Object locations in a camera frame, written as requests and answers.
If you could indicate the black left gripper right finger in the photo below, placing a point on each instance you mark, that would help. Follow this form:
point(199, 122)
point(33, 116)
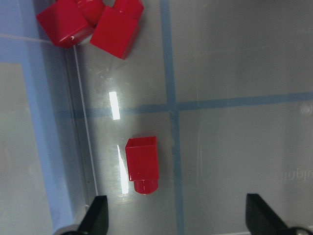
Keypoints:
point(261, 219)

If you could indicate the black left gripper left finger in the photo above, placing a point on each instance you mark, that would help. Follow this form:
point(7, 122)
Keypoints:
point(95, 222)

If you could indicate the red block with peg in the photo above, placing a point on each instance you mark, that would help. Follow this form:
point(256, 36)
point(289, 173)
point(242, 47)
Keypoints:
point(142, 164)

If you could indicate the red block top centre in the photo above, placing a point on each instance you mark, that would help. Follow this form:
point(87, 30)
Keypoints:
point(91, 10)

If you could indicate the red block top right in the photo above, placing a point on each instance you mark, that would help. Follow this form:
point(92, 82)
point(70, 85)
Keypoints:
point(132, 8)

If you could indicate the red cube middle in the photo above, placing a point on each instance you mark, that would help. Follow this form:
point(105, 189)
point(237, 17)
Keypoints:
point(115, 33)

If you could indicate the red cube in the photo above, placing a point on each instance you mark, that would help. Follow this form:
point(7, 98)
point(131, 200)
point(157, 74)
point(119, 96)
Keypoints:
point(115, 33)
point(64, 23)

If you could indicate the red cube left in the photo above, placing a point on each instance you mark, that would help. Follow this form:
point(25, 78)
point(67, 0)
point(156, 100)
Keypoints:
point(64, 23)

